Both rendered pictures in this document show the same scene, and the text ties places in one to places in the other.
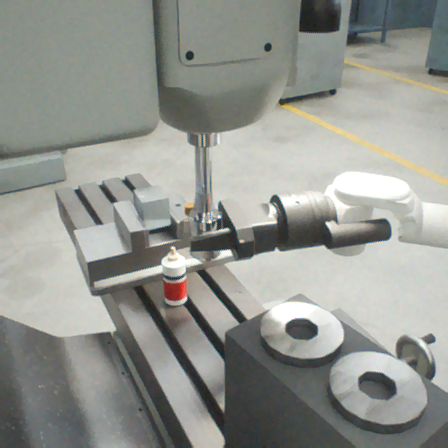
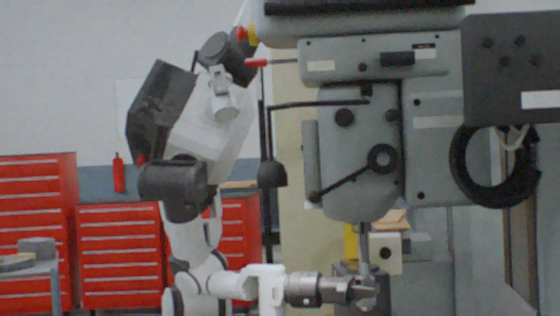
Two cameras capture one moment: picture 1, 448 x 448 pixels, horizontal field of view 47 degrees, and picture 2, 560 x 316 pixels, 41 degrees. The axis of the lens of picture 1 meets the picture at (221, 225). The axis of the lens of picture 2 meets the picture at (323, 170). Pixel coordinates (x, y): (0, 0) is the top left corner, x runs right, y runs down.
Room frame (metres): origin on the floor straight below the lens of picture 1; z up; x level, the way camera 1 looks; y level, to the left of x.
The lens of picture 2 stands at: (2.23, 0.77, 1.52)
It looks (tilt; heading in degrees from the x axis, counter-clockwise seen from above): 3 degrees down; 208
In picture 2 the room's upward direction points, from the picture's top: 3 degrees counter-clockwise
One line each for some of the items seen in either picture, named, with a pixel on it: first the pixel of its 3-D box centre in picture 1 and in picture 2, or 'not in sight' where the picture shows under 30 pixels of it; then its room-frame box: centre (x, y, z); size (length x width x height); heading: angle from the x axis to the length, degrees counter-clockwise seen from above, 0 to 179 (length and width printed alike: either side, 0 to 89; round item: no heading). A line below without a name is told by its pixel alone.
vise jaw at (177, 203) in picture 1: (180, 213); not in sight; (0.89, 0.08, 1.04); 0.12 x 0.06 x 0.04; 25
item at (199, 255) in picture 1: (205, 235); (365, 292); (0.65, 0.02, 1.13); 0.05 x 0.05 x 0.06
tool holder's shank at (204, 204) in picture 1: (203, 178); (363, 253); (0.65, 0.02, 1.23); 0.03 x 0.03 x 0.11
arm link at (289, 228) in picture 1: (265, 226); (327, 291); (0.68, -0.07, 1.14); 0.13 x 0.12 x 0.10; 14
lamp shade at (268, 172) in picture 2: (316, 5); (272, 173); (0.79, -0.13, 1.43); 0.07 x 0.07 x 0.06
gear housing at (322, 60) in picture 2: not in sight; (371, 61); (0.63, 0.06, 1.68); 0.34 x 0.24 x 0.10; 117
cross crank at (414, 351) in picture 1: (403, 363); not in sight; (0.88, -0.42, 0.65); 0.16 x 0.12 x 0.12; 117
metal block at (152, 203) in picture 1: (151, 207); not in sight; (0.87, 0.13, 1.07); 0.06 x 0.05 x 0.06; 25
